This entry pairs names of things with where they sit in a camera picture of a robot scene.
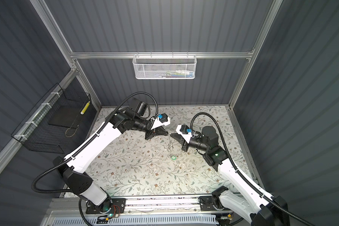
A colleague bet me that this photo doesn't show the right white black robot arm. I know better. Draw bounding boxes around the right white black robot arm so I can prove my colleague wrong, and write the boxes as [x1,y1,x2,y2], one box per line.
[171,124,290,226]

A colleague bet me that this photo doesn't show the white ventilated cable duct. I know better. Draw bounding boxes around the white ventilated cable duct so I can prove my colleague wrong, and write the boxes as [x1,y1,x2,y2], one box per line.
[50,214,219,226]

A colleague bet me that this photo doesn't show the black pad in basket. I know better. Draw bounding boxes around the black pad in basket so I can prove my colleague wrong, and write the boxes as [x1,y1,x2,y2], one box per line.
[48,106,84,129]

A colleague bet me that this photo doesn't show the yellow marker in basket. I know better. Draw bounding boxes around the yellow marker in basket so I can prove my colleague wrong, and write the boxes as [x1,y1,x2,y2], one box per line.
[80,101,91,115]

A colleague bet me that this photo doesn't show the white wire mesh basket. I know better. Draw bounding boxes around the white wire mesh basket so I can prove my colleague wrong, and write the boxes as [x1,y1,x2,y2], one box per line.
[132,54,197,80]

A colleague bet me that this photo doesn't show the pens in white basket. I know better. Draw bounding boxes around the pens in white basket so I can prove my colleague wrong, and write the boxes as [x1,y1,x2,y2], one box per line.
[155,70,195,79]

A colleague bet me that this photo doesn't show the floral table mat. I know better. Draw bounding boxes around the floral table mat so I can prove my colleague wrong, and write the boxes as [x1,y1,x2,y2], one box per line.
[86,105,251,196]

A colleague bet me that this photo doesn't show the left black corrugated cable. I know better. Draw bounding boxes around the left black corrugated cable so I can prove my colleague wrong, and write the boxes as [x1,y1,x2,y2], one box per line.
[31,91,159,226]

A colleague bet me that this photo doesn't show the black corrugated cable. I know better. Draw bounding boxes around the black corrugated cable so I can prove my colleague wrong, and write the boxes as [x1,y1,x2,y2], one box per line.
[31,91,159,226]
[190,111,317,226]

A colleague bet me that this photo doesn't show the black wire basket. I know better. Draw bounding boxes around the black wire basket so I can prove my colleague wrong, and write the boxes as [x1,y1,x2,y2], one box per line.
[11,84,91,154]

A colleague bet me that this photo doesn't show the right black corrugated cable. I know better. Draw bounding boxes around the right black corrugated cable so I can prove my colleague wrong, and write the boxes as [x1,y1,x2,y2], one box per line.
[190,111,317,226]

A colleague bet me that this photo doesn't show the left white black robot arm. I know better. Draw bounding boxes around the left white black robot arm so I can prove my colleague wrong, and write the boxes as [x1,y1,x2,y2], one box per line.
[58,99,170,206]

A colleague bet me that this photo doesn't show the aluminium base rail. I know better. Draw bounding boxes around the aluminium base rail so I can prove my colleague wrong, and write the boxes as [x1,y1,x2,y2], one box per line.
[45,194,244,217]

